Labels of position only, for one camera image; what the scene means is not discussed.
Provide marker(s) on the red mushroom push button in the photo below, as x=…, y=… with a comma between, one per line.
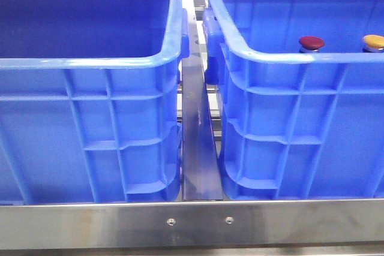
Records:
x=311, y=44

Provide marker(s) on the yellow push button sideways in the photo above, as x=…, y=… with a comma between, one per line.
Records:
x=373, y=43

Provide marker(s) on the left blue plastic crate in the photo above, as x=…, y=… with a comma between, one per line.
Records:
x=88, y=100

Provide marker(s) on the blue plastic crate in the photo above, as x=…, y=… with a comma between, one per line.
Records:
x=298, y=125
x=88, y=100

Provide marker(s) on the right blue plastic crate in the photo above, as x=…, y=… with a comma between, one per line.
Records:
x=298, y=125

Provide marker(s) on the steel front rail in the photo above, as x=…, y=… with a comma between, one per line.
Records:
x=196, y=223

